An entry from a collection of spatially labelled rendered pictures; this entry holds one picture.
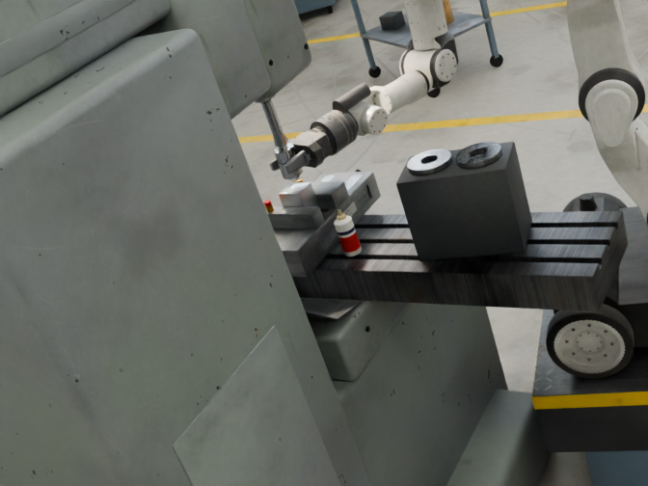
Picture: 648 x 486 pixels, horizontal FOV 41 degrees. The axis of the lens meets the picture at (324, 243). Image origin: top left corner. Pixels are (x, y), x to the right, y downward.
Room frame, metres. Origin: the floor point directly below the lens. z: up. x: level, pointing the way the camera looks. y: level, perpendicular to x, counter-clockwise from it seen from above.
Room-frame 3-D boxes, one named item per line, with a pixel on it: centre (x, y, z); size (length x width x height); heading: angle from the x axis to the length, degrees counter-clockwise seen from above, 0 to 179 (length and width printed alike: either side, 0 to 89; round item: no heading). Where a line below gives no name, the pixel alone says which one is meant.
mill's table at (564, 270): (1.79, -0.03, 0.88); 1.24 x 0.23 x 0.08; 51
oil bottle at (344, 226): (1.71, -0.05, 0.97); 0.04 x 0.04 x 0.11
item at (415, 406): (1.84, 0.00, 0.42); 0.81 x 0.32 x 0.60; 141
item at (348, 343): (1.82, 0.01, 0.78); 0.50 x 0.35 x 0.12; 141
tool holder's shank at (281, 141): (1.82, 0.01, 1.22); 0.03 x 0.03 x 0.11
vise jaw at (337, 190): (1.87, -0.02, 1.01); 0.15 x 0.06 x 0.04; 49
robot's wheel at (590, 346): (1.67, -0.52, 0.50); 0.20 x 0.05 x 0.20; 64
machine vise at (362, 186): (1.85, 0.00, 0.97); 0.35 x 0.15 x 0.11; 139
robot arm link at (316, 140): (1.87, -0.06, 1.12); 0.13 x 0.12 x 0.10; 34
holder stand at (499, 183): (1.57, -0.30, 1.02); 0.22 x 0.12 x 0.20; 62
